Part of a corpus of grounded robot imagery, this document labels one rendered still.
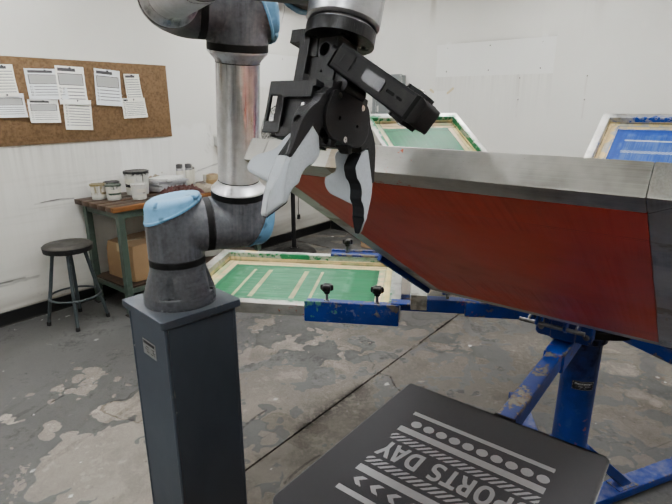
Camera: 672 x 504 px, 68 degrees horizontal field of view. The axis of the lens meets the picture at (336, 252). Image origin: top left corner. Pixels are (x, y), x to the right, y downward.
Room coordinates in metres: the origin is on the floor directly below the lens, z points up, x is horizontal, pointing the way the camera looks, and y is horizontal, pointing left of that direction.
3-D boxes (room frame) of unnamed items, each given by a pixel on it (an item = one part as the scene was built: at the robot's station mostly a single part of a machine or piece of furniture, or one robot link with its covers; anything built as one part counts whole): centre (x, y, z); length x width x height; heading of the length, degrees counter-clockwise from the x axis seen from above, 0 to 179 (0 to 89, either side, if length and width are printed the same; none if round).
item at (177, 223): (1.03, 0.33, 1.37); 0.13 x 0.12 x 0.14; 115
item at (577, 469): (0.77, -0.21, 0.95); 0.48 x 0.44 x 0.01; 142
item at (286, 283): (1.78, 0.00, 1.05); 1.08 x 0.61 x 0.23; 82
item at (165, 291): (1.03, 0.34, 1.25); 0.15 x 0.15 x 0.10
